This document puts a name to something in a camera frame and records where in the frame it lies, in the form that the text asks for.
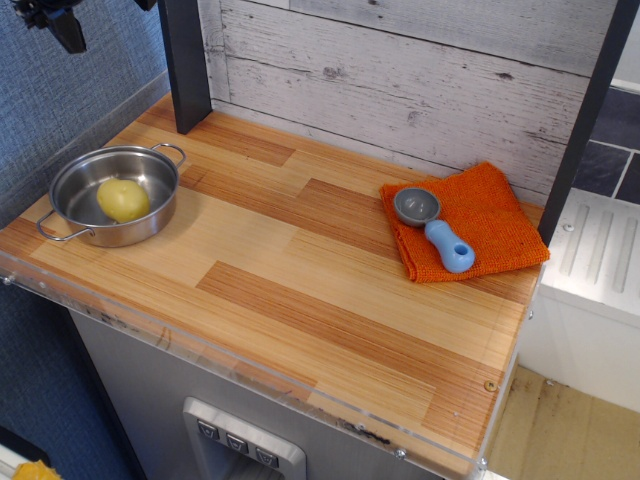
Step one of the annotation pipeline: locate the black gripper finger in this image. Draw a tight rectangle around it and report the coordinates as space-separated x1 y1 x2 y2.
45 7 87 54

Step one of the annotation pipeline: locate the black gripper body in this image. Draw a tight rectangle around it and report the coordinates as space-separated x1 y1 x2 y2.
11 0 79 29

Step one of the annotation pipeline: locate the stainless steel pot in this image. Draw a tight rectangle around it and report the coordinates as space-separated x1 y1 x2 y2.
36 143 187 247

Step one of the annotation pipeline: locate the yellow potato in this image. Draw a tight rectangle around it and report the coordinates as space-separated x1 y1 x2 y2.
96 178 150 223

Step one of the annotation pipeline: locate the silver toy fridge front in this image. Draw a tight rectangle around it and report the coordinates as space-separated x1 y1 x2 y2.
71 313 434 479

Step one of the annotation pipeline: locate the grey blue measuring scoop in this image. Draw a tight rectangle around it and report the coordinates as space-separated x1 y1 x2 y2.
393 187 476 274

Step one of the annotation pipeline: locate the yellow object bottom left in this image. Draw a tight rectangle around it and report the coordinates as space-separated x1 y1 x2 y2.
11 461 62 480

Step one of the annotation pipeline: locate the ice dispenser panel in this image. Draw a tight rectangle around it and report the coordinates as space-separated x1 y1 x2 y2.
183 397 307 479

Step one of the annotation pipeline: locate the orange knitted cloth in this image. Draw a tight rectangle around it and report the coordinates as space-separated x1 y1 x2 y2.
380 162 550 283

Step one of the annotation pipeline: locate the white radiator cover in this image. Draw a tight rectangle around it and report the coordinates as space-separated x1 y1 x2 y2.
518 189 639 411

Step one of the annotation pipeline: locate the dark left post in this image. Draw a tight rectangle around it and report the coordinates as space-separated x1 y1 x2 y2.
158 0 212 134

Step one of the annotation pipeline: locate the dark post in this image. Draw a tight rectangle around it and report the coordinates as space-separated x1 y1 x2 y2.
538 0 639 245
158 0 212 134

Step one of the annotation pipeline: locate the dark right post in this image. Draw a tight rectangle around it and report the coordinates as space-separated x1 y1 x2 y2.
538 0 639 245

